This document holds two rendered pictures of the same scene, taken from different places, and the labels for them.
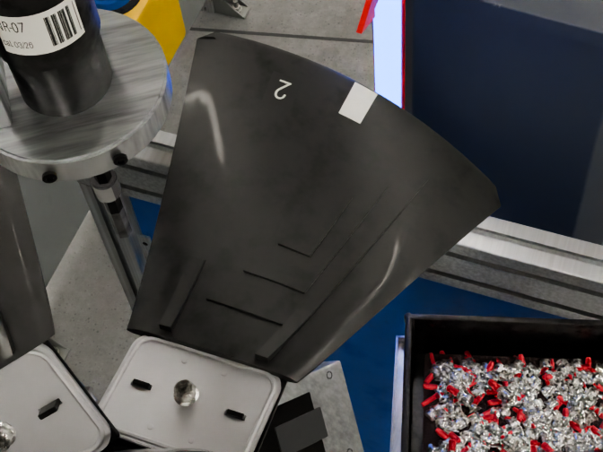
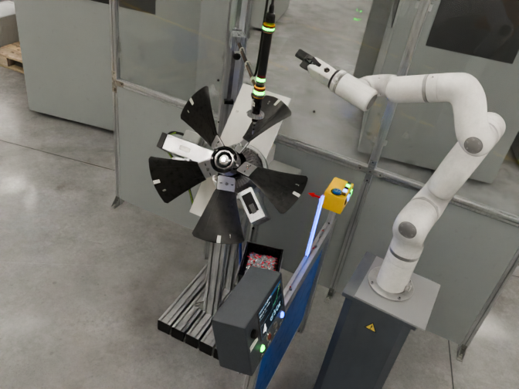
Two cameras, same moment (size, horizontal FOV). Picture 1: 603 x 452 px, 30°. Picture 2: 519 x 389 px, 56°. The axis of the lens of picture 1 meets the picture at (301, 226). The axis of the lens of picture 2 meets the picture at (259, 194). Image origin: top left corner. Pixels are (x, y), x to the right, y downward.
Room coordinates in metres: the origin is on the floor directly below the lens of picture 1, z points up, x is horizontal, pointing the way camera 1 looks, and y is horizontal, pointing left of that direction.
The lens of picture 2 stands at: (0.10, -1.70, 2.31)
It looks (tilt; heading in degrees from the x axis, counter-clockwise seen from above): 35 degrees down; 83
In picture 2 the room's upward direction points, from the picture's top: 10 degrees clockwise
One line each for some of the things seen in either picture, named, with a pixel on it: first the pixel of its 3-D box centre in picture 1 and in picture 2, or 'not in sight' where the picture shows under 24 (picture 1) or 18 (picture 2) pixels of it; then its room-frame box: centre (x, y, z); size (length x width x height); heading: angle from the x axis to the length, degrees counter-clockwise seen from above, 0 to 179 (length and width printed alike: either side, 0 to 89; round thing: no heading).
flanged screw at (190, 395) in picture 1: (187, 397); not in sight; (0.26, 0.07, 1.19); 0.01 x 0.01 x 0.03
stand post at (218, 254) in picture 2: not in sight; (216, 265); (0.19, 0.23, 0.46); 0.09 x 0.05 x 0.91; 153
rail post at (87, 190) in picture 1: (165, 339); (313, 284); (0.73, 0.20, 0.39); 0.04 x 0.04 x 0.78; 63
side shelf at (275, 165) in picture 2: not in sight; (264, 170); (0.41, 0.62, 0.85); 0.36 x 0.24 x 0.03; 153
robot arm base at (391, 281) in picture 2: not in sight; (397, 268); (0.88, -0.31, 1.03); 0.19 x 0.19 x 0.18
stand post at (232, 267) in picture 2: not in sight; (239, 225); (0.29, 0.43, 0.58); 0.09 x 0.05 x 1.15; 153
